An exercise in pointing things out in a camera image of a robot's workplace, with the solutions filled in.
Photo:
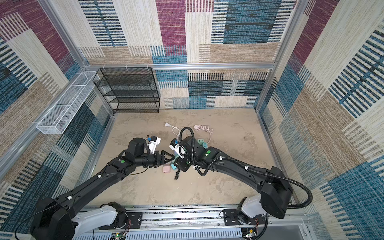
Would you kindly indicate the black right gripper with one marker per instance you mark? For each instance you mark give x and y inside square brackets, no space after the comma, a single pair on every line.
[181,164]

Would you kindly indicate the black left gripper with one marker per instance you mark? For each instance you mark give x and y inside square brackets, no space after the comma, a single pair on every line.
[162,161]

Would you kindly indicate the pink charger adapter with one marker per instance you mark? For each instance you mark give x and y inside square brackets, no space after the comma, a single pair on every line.
[166,168]

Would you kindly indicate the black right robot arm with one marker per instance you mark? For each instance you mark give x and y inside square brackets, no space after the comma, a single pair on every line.
[274,190]

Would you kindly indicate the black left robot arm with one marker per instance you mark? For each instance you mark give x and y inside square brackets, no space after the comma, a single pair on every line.
[60,219]

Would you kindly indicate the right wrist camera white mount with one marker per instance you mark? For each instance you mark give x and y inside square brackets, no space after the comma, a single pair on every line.
[177,148]

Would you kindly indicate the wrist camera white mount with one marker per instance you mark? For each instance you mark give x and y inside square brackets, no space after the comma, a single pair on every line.
[153,142]
[177,148]

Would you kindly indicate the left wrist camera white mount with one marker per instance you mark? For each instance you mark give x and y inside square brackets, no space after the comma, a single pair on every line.
[153,142]

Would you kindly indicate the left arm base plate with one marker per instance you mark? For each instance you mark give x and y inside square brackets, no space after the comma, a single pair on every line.
[130,220]

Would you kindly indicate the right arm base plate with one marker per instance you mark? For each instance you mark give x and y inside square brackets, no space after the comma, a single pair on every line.
[233,217]

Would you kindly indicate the black wire shelf rack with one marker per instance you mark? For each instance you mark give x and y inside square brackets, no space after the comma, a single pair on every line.
[128,90]

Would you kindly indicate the white wire mesh basket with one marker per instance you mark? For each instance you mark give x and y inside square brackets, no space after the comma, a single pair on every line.
[60,115]

